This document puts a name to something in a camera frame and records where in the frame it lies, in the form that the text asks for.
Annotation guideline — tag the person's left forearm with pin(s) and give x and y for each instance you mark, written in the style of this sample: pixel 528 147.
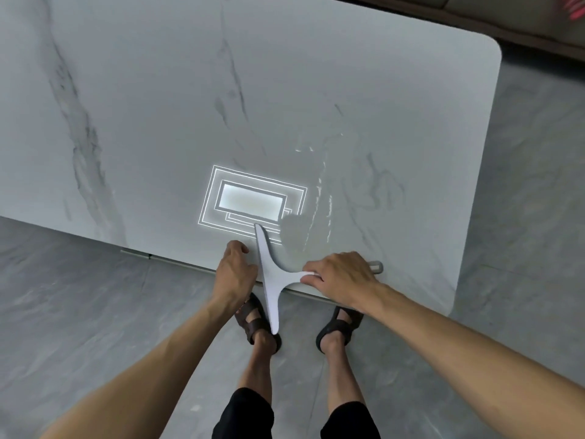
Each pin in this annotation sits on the person's left forearm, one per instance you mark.
pixel 151 374

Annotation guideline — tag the person's right leg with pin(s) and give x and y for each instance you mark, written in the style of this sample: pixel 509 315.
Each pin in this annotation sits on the person's right leg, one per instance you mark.
pixel 337 374

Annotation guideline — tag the person's leg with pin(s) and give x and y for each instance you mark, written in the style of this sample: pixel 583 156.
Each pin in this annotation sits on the person's leg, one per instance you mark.
pixel 337 374
pixel 260 368

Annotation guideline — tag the brown right sandal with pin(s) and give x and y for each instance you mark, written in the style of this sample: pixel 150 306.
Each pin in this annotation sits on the brown right sandal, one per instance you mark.
pixel 340 326

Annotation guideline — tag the red striped object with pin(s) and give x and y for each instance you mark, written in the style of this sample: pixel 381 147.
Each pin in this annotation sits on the red striped object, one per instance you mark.
pixel 575 6

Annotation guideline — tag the person's left hand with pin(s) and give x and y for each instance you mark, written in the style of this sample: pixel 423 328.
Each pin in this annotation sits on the person's left hand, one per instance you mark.
pixel 235 274

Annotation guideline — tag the person's right hand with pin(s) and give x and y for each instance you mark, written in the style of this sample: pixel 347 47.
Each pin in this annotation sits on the person's right hand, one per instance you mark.
pixel 347 278

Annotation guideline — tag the person's left leg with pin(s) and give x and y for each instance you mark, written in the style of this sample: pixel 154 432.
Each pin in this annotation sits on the person's left leg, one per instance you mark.
pixel 260 368

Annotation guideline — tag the person's left fingers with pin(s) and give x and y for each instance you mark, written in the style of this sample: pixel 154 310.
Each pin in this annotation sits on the person's left fingers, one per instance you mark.
pixel 237 249

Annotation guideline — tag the white squeegee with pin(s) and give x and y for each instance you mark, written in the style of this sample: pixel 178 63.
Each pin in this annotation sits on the white squeegee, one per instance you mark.
pixel 269 281

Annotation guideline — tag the black shorts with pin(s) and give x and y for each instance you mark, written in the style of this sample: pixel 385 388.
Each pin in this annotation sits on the black shorts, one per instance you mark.
pixel 247 418

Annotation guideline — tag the brown sandal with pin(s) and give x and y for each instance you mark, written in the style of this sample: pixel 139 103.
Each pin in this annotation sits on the brown sandal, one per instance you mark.
pixel 340 326
pixel 256 322

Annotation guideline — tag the person's right forearm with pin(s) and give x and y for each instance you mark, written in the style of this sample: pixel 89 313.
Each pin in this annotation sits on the person's right forearm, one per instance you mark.
pixel 470 356

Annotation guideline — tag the person's right thumb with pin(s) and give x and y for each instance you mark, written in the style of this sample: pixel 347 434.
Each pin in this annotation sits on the person's right thumb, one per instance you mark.
pixel 310 280

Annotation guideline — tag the brown left sandal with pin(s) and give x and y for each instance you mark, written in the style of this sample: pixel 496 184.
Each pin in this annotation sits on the brown left sandal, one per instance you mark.
pixel 256 322

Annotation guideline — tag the beige sofa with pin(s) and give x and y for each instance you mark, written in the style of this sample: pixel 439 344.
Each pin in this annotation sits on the beige sofa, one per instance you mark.
pixel 480 15

